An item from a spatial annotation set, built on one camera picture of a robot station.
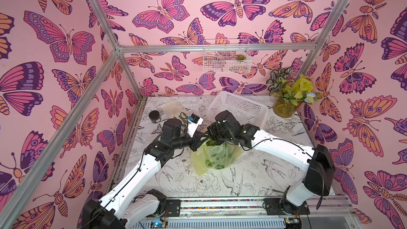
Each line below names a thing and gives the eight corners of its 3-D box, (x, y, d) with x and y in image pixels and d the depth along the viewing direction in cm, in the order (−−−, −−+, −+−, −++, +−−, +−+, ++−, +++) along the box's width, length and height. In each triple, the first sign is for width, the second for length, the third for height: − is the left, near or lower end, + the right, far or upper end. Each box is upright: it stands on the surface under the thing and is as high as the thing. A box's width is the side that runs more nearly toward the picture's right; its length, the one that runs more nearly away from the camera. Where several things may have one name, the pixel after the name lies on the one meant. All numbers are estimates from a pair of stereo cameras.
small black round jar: (150, 123, 107) (147, 119, 103) (152, 114, 112) (150, 110, 108) (159, 123, 107) (157, 118, 103) (161, 114, 112) (159, 110, 108)
